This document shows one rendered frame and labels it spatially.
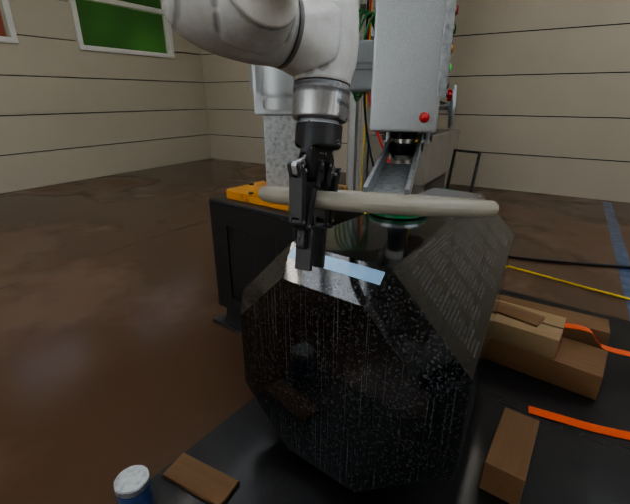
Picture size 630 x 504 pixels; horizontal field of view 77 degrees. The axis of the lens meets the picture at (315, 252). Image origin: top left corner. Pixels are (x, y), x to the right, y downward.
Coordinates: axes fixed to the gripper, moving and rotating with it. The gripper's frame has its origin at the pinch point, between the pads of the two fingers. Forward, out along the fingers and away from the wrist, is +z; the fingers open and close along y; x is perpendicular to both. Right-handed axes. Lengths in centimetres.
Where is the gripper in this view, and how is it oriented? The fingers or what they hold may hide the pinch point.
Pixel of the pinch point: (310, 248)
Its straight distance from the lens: 66.4
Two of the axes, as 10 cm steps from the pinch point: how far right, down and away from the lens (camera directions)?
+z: -0.7, 9.8, 1.6
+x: -8.5, -1.4, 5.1
